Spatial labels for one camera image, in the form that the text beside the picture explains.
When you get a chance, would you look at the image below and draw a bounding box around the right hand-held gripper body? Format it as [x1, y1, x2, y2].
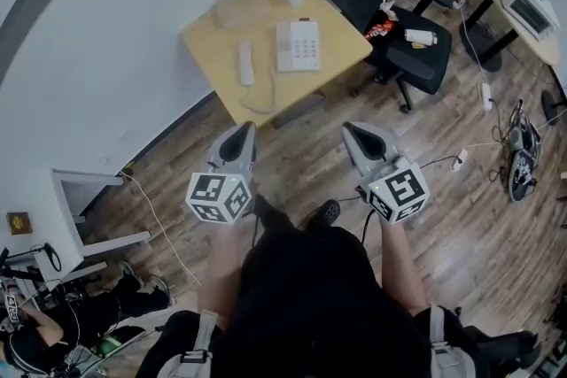
[355, 154, 431, 226]

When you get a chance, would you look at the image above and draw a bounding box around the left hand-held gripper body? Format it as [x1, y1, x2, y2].
[184, 162, 259, 227]

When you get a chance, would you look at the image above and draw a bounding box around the white telephone handset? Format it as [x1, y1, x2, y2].
[237, 39, 256, 88]

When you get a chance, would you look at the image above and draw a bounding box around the person's right forearm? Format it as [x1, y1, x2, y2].
[378, 216, 431, 315]

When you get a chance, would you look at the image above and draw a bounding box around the person's left forearm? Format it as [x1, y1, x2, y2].
[197, 220, 249, 319]

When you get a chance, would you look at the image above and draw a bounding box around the person's black shoe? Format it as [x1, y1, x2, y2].
[301, 198, 342, 231]

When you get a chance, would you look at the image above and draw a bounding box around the white power strip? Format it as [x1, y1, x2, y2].
[480, 81, 494, 112]

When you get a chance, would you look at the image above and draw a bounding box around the white bottle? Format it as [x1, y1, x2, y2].
[403, 28, 439, 47]

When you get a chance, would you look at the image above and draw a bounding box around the red snack packet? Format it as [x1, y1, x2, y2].
[363, 19, 396, 42]

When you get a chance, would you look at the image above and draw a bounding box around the white telephone base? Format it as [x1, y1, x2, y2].
[276, 18, 322, 73]

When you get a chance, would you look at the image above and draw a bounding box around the hand-held gripper on floor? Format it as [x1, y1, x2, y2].
[506, 100, 542, 204]

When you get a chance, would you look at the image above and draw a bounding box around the beige book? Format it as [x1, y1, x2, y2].
[214, 0, 273, 30]

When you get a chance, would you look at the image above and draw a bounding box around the person's black shirt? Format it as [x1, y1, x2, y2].
[136, 305, 542, 378]

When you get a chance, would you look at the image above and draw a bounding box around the white cabinet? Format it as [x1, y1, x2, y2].
[50, 167, 152, 281]

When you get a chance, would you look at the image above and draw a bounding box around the small brown box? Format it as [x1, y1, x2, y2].
[5, 212, 33, 236]

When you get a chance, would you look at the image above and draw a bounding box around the beige telephone cord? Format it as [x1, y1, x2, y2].
[240, 66, 277, 115]

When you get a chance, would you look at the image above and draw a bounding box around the long white floor cable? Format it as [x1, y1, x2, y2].
[118, 170, 204, 287]

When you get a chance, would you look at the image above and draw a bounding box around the grey backpack strap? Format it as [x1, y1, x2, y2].
[169, 309, 221, 378]
[426, 304, 478, 378]

